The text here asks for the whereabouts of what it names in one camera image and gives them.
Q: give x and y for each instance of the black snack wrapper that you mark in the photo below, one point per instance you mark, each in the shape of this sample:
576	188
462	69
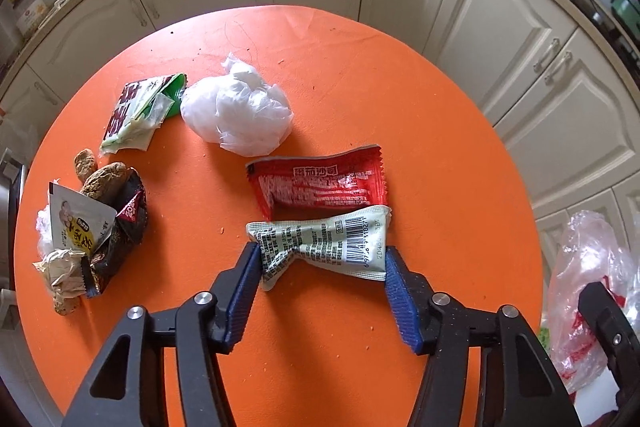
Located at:
132	216

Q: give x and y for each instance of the cream base cabinets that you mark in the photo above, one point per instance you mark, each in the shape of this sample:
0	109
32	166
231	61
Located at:
561	89

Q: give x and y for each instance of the crumpled beige paper wrapper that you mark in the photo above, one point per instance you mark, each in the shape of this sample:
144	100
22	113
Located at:
62	272

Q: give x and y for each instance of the brown food lump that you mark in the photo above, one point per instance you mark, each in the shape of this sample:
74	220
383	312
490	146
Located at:
104	184

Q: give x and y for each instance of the green appliance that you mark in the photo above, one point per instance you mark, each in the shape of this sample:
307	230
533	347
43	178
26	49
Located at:
627	12

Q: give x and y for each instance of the green white snack wrapper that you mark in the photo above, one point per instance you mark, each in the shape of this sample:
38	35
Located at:
141	108

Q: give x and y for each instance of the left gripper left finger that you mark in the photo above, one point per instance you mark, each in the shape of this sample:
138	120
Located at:
125	385

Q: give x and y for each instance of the brown food piece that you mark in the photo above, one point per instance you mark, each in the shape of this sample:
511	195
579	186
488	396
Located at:
85	164

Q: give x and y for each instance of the white red checkered wrapper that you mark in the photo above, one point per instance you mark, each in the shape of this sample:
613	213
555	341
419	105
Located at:
352	244

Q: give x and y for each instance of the white plastic bag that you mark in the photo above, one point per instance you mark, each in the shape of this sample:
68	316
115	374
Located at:
238	111

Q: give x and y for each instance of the large glass jar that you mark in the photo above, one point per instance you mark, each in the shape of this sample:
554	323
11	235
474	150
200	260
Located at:
28	15

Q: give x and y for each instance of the red ketchup sachet wrapper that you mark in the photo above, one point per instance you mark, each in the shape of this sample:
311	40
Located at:
345	181

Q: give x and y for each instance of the white cartoon snack packet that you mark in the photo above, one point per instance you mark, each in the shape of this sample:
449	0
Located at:
78	221

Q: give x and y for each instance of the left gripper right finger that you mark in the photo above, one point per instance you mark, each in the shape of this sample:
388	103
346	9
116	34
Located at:
519	385

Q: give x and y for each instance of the large clear red-print plastic bag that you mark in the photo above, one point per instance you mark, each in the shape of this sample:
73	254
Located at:
588	252

